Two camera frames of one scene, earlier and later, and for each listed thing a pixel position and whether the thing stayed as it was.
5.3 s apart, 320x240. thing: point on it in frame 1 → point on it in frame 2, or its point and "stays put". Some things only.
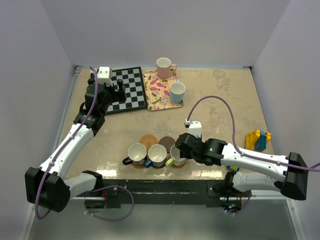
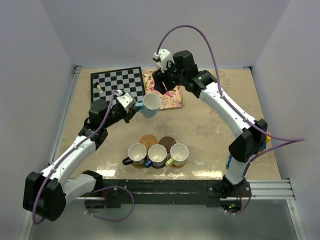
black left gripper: [120, 95] → [129, 114]
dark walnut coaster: [159, 167] stays put
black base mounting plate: [215, 193] stays put
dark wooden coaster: [167, 142] stays put
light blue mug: [177, 92] → [151, 104]
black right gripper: [183, 155] → [159, 77]
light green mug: [175, 158] stays put
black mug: [137, 153] stays put
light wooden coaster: [138, 166] stays put
